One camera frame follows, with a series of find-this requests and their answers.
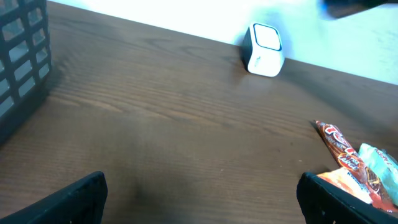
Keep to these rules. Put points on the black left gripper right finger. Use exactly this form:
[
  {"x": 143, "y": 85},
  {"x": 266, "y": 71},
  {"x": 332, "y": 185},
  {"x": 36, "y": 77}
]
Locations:
[{"x": 322, "y": 202}]

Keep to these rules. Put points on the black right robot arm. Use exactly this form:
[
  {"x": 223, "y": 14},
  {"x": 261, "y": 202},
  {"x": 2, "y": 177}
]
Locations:
[{"x": 338, "y": 9}]

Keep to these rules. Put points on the small orange box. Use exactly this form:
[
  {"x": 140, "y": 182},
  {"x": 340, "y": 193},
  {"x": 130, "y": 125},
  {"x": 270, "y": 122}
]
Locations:
[{"x": 345, "y": 180}]

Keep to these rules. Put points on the grey plastic basket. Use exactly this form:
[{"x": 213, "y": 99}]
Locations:
[{"x": 26, "y": 61}]

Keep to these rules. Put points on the light green tissue pack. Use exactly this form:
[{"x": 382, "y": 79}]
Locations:
[{"x": 384, "y": 166}]

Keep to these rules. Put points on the red chocolate bar wrapper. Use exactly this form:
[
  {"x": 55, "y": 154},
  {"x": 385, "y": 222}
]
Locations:
[{"x": 346, "y": 157}]

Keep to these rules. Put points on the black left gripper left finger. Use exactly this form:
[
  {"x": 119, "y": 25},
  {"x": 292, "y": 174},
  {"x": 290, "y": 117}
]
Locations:
[{"x": 80, "y": 202}]

